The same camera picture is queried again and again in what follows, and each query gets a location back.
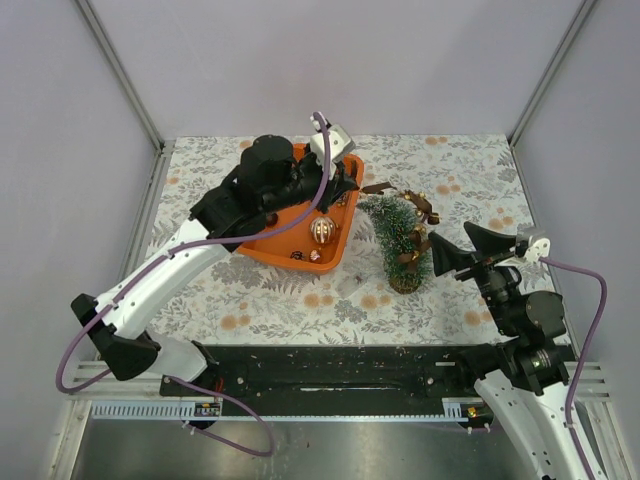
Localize orange plastic bin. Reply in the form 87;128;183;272
235;142;365;275

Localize large striped gold bauble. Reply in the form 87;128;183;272
309;216;338;245

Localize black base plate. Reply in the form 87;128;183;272
159;343;574;416

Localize dark brown bauble lower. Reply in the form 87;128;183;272
266;213;278;226

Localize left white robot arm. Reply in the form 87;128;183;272
71;125;358;395

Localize small green christmas tree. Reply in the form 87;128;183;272
358;195;432;295

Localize clear plastic light piece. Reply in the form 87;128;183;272
335;274;366;298

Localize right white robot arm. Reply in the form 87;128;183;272
428;222;607;479

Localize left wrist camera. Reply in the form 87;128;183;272
308;112;355;178

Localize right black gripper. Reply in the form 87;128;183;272
426;221;519;334

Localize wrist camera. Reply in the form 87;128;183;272
514;227;551;263
308;112;355;178

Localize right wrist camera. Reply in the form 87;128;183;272
514;227;551;263

